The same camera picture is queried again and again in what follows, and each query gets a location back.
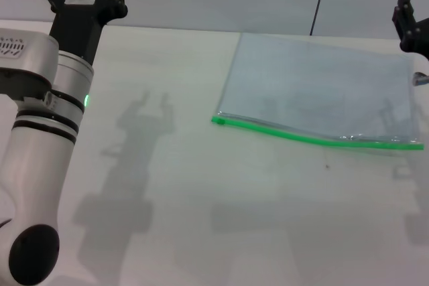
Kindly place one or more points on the green zipper slider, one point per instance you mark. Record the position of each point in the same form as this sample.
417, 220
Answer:
220, 121

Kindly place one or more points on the clear document bag green zipper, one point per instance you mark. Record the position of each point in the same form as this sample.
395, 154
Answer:
318, 81

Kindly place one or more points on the right wrist metal connector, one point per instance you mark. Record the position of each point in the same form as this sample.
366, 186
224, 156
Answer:
421, 79

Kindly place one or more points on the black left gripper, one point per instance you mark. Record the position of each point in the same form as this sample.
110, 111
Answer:
77, 28

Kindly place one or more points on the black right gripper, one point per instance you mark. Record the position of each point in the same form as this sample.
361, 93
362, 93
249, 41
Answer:
420, 38

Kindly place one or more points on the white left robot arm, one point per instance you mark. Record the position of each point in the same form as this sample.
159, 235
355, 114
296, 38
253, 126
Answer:
37, 165

